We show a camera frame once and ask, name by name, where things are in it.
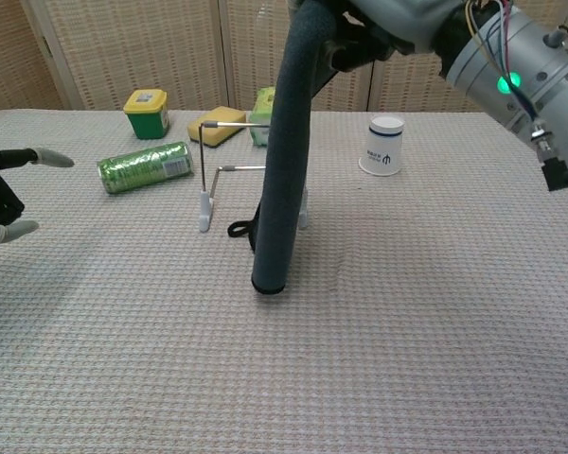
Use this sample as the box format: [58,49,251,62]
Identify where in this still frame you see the yellow sponge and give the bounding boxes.
[186,105,247,149]

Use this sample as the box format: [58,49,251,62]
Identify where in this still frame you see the green container with yellow lid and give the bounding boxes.
[122,88,170,141]

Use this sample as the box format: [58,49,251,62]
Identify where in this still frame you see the woven folding screen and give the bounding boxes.
[0,0,568,117]

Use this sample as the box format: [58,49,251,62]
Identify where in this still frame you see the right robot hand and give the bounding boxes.
[330,0,465,72]

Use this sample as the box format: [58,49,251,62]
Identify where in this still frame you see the green drink can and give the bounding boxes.
[97,140,194,195]

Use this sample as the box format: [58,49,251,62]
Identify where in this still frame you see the white paper cup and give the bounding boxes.
[357,113,406,177]

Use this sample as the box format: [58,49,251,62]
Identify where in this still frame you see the grey woven tablecloth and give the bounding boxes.
[0,108,568,454]

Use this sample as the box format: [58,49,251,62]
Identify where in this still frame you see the small metal wire rack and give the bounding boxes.
[197,120,311,233]

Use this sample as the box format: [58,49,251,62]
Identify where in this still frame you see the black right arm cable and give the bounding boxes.
[532,120,568,193]

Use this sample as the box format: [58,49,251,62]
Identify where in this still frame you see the green tissue pack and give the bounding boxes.
[248,85,278,148]

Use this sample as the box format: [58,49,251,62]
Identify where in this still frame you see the yellow towel with black trim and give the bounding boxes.
[226,0,342,297]

